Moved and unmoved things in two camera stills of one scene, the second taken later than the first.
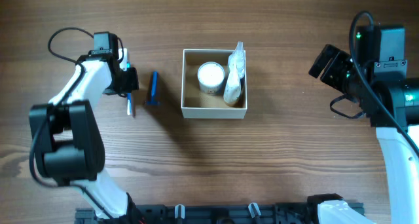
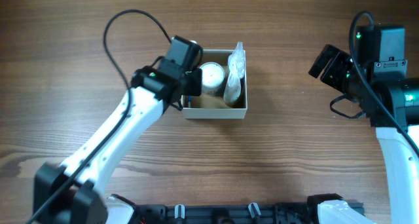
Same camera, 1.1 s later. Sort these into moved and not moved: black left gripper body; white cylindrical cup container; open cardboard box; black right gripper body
Moved: black left gripper body
Not moved: black right gripper body; white cylindrical cup container; open cardboard box
